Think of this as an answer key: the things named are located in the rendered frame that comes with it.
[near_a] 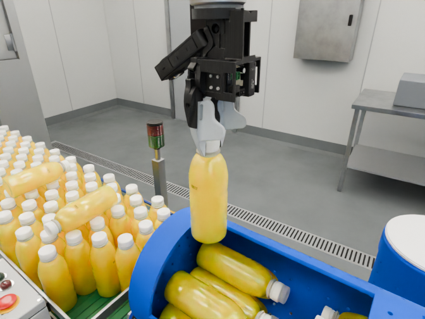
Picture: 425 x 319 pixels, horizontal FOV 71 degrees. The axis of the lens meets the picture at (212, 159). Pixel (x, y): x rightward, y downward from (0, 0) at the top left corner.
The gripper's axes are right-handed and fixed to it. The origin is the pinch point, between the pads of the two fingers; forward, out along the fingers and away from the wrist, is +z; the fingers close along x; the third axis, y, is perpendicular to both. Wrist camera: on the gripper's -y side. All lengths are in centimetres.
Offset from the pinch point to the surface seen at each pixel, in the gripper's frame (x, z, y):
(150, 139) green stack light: 34, 23, -53
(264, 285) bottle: 4.5, 30.8, 10.3
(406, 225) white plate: 58, 40, 33
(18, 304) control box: -27, 33, -29
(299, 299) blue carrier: 13.4, 40.1, 15.3
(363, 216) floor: 215, 143, 9
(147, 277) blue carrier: -10.7, 26.2, -7.5
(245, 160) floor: 249, 139, -132
